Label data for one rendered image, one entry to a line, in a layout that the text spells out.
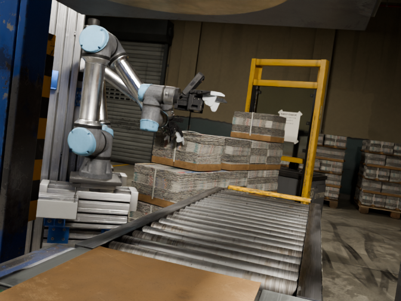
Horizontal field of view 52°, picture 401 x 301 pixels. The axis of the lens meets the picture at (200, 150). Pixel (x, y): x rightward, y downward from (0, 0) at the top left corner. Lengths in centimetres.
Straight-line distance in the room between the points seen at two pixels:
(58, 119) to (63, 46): 34
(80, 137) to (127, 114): 864
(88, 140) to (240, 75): 806
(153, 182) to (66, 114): 75
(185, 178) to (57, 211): 92
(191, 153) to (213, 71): 729
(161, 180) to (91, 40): 105
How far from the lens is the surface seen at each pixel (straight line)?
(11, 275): 84
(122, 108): 1047
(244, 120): 352
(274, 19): 74
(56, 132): 207
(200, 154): 257
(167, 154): 269
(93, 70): 178
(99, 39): 177
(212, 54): 988
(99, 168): 189
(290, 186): 407
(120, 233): 112
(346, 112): 939
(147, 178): 258
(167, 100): 168
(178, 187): 242
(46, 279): 81
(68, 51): 208
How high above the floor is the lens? 110
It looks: 3 degrees down
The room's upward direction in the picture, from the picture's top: 7 degrees clockwise
